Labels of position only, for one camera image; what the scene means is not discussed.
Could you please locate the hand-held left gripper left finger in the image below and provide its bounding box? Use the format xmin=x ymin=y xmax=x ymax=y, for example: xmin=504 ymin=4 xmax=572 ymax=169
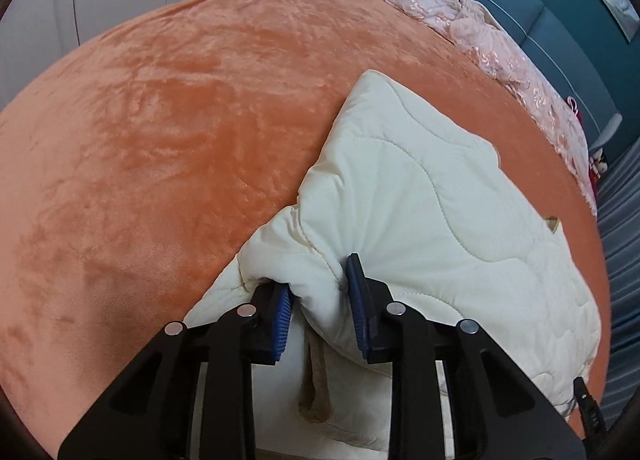
xmin=57 ymin=282 xmax=293 ymax=460

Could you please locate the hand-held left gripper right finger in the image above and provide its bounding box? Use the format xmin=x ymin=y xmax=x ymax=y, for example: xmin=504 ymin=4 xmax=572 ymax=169
xmin=345 ymin=253 xmax=586 ymax=460

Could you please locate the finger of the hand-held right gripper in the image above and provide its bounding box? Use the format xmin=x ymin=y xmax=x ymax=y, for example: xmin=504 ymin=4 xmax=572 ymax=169
xmin=572 ymin=376 xmax=607 ymax=442

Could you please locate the cream quilted jacket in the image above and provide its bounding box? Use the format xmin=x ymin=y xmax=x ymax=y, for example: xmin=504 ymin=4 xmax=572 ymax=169
xmin=182 ymin=70 xmax=603 ymax=453

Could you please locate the grey pleated curtain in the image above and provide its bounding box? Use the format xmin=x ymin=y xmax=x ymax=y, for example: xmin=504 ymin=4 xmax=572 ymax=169
xmin=595 ymin=135 xmax=640 ymax=421

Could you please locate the orange plush blanket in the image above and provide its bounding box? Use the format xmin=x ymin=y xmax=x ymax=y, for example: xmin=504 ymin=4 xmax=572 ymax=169
xmin=0 ymin=0 xmax=608 ymax=460

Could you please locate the red patterned cloth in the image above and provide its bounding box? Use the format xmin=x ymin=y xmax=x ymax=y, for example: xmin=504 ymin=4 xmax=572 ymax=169
xmin=567 ymin=94 xmax=609 ymax=185

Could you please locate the pink lace cloth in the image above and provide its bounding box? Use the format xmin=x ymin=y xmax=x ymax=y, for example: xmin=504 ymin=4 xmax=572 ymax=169
xmin=355 ymin=0 xmax=598 ymax=213

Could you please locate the blue padded headboard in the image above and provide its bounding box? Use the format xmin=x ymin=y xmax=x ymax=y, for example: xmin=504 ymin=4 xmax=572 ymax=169
xmin=387 ymin=0 xmax=631 ymax=151

